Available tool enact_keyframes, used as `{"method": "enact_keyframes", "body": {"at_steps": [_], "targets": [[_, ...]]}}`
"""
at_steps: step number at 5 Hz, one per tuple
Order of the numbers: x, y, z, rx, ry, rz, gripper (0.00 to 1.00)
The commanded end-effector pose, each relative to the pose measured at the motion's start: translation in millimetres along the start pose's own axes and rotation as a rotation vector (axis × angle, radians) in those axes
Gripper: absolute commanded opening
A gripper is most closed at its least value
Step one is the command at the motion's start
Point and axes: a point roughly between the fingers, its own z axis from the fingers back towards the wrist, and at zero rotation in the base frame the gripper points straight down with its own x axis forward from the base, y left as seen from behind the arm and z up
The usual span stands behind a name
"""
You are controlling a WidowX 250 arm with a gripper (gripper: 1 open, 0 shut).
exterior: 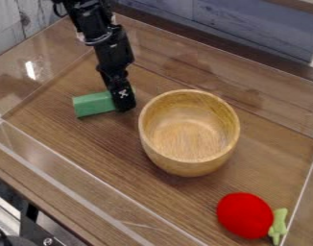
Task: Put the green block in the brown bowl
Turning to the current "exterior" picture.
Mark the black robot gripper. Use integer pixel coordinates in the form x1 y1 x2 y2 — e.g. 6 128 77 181
85 25 137 111

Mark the green rectangular block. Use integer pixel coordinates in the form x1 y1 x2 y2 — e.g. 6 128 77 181
73 91 116 117

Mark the brown wooden bowl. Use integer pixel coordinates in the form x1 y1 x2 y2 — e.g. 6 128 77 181
140 89 240 177

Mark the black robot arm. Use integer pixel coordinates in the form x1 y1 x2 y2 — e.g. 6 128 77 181
51 0 137 111

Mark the red plush tomato toy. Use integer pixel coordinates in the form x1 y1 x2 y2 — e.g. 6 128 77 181
217 192 289 246

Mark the clear acrylic tray wall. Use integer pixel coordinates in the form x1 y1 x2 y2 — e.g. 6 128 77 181
0 117 208 246

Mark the black table leg bracket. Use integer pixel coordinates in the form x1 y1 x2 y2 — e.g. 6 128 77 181
19 203 66 246

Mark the black cable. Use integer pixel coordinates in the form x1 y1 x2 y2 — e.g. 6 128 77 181
0 224 14 246

